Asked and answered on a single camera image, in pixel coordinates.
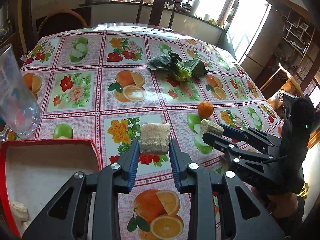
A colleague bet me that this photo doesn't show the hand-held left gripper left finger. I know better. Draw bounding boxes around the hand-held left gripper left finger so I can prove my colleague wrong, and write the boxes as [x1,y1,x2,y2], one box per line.
[22,139,140,240]

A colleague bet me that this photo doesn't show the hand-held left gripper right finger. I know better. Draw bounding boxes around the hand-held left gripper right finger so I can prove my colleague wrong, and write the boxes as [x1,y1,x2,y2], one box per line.
[169,139,286,240]

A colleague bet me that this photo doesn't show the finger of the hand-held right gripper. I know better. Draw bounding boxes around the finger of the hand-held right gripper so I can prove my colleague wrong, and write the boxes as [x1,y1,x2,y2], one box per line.
[202,132,272,162]
[217,123,281,155]

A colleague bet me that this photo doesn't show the puffed rice cake block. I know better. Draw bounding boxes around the puffed rice cake block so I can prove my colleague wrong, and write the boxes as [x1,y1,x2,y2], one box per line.
[139,123,171,155]
[10,201,29,222]
[200,119,224,136]

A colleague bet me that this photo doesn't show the red rimmed white tray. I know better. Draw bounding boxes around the red rimmed white tray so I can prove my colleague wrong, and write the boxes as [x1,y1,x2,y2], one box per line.
[0,139,102,239]

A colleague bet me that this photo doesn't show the person's right forearm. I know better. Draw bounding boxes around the person's right forearm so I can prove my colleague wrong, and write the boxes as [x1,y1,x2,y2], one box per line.
[271,195,307,230]

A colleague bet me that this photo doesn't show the person's right hand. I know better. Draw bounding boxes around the person's right hand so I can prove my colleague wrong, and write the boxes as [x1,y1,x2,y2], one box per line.
[251,186,299,219]

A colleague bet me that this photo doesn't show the orange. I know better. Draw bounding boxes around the orange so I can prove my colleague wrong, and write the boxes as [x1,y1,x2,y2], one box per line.
[198,101,214,119]

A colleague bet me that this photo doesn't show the wooden chair round carving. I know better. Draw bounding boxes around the wooden chair round carving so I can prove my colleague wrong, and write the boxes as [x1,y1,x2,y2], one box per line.
[259,62,305,117]

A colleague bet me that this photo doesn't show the fruit and flower printed tablecloth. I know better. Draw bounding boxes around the fruit and flower printed tablecloth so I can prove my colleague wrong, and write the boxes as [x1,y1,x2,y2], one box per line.
[19,27,285,240]

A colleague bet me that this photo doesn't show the beige refrigerator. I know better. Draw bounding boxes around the beige refrigerator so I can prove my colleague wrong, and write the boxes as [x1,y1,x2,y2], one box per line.
[239,1,273,80]

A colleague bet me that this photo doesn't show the leafy green vegetable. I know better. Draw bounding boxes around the leafy green vegetable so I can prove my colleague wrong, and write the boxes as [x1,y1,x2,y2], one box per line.
[147,51,209,82]

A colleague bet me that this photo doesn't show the dark wooden chair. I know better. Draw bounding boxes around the dark wooden chair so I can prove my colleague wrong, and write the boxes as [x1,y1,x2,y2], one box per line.
[137,0,181,29]

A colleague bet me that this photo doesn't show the round-backed wooden chair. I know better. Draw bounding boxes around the round-backed wooden chair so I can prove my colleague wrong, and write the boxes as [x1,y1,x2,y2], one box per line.
[37,9,88,40]

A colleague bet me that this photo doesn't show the wall shelf unit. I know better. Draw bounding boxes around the wall shelf unit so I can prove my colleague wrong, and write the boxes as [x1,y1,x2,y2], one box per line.
[282,6,316,58]

